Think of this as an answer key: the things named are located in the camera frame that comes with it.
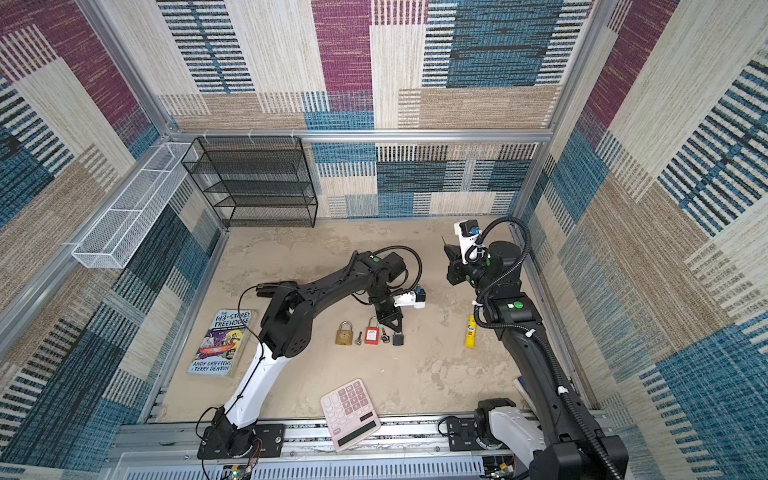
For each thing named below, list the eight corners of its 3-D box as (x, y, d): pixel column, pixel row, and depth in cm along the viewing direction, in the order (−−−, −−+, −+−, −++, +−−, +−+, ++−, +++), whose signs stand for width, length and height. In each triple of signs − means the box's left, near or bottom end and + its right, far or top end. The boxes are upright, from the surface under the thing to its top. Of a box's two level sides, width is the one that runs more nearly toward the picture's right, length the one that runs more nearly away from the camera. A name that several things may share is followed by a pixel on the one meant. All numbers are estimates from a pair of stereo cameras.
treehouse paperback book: (193, 375, 86) (187, 371, 83) (217, 315, 98) (212, 310, 95) (232, 375, 86) (227, 371, 83) (251, 315, 97) (247, 310, 95)
